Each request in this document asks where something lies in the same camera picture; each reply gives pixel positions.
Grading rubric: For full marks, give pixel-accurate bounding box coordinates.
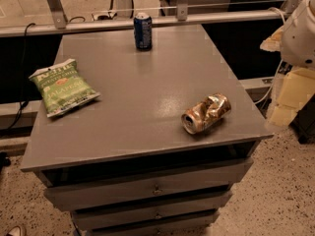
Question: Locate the bottom grey drawer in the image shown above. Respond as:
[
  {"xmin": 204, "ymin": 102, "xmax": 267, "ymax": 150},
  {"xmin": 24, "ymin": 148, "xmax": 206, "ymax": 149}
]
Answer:
[{"xmin": 87, "ymin": 209, "xmax": 219, "ymax": 236}]

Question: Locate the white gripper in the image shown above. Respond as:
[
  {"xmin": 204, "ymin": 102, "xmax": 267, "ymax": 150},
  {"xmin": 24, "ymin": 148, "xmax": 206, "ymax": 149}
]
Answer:
[{"xmin": 260, "ymin": 27, "xmax": 315, "ymax": 127}]

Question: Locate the shoe tip at bottom left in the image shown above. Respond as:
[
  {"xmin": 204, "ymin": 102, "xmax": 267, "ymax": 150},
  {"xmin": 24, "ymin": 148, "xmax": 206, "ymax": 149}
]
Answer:
[{"xmin": 5, "ymin": 225, "xmax": 26, "ymax": 236}]

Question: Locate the white cable at right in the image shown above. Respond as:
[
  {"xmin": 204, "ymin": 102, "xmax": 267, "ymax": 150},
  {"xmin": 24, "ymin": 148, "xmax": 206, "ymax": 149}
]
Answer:
[{"xmin": 253, "ymin": 7, "xmax": 287, "ymax": 106}]

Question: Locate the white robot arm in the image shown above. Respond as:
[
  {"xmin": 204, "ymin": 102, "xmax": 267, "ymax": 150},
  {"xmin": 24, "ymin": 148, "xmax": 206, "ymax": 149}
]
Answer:
[{"xmin": 260, "ymin": 0, "xmax": 315, "ymax": 126}]

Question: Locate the top grey drawer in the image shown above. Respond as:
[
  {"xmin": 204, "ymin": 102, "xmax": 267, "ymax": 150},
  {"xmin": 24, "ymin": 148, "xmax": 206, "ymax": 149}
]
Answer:
[{"xmin": 44, "ymin": 157, "xmax": 253, "ymax": 211}]

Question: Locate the black cable at left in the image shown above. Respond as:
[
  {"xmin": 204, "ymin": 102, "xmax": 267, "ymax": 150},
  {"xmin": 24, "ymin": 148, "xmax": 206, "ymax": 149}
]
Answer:
[{"xmin": 5, "ymin": 22, "xmax": 36, "ymax": 131}]

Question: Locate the middle grey drawer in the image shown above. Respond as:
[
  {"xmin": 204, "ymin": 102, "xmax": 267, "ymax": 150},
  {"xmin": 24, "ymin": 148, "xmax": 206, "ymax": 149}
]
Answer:
[{"xmin": 73, "ymin": 188, "xmax": 231, "ymax": 230}]

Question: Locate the green jalapeno chip bag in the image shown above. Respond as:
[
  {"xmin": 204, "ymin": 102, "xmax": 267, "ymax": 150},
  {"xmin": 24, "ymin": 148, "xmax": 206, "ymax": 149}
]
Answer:
[{"xmin": 29, "ymin": 59, "xmax": 100, "ymax": 118}]

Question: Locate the crushed orange soda can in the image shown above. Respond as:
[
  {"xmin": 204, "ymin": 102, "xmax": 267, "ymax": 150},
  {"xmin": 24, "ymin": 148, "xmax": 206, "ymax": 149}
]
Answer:
[{"xmin": 181, "ymin": 93, "xmax": 231, "ymax": 135}]

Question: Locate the grey drawer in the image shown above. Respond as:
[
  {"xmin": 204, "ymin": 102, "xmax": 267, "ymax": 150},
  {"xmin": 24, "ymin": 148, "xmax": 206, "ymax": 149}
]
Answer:
[
  {"xmin": 87, "ymin": 209, "xmax": 219, "ymax": 236},
  {"xmin": 73, "ymin": 188, "xmax": 231, "ymax": 230},
  {"xmin": 44, "ymin": 157, "xmax": 253, "ymax": 211}
]

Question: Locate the metal guard rail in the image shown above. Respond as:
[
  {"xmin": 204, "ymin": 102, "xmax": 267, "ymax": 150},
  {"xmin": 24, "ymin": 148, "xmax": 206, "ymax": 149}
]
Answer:
[{"xmin": 0, "ymin": 0, "xmax": 302, "ymax": 37}]

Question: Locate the grey drawer cabinet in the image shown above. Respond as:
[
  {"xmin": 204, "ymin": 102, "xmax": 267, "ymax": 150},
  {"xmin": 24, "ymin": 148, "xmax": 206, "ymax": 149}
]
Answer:
[{"xmin": 20, "ymin": 24, "xmax": 275, "ymax": 236}]

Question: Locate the blue pepsi can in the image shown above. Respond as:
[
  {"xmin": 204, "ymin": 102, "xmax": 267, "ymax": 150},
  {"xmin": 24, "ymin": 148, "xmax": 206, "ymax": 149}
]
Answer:
[{"xmin": 134, "ymin": 13, "xmax": 152, "ymax": 51}]

